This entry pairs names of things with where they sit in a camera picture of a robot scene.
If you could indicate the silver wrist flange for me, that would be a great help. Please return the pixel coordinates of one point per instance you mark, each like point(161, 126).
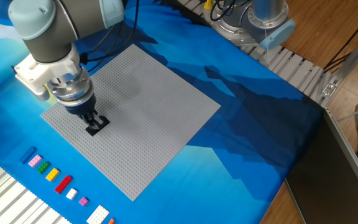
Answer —
point(70, 88)

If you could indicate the red Lego brick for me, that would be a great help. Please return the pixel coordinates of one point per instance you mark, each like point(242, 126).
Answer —
point(63, 184)

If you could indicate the large white Lego plate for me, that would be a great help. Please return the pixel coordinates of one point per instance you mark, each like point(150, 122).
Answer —
point(97, 214)

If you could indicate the blue mountain print cloth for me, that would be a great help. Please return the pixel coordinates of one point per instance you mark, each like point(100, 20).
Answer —
point(213, 174)

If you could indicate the green Lego brick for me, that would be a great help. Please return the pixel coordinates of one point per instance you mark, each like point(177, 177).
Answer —
point(43, 167)

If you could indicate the large grey Lego baseplate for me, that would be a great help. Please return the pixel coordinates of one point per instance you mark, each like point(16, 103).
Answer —
point(154, 124)

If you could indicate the blue Lego brick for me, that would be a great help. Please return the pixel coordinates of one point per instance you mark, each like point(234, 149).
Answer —
point(28, 155)

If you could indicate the black Lego plate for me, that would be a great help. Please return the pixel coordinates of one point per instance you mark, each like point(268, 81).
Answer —
point(92, 132)

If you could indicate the yellow Lego brick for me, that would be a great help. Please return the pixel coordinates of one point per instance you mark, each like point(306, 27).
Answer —
point(52, 174)

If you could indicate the small magenta Lego brick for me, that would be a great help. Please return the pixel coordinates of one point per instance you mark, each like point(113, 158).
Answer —
point(83, 201)

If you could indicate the pink Lego brick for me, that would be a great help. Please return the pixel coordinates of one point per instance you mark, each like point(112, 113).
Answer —
point(35, 160)

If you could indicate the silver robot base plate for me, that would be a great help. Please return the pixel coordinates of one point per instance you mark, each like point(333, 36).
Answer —
point(228, 32)

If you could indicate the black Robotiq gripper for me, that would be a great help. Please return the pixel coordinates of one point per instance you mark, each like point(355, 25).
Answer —
point(81, 107)

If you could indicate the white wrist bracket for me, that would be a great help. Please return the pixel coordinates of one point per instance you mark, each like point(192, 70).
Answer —
point(39, 71)

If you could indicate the small yellow object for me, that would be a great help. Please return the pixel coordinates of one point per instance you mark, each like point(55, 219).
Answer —
point(208, 4)

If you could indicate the small white Lego brick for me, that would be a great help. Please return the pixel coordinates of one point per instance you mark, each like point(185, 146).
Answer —
point(71, 193)

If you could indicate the orange Lego brick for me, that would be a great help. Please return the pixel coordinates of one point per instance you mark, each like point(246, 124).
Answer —
point(111, 221)

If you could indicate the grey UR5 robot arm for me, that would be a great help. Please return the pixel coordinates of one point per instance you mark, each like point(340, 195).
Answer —
point(48, 37)

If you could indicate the aluminium beam with corner bracket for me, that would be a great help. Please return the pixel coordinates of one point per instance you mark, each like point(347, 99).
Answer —
point(350, 62)

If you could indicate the dark panel with metal frame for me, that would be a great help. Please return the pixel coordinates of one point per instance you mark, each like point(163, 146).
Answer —
point(325, 180)

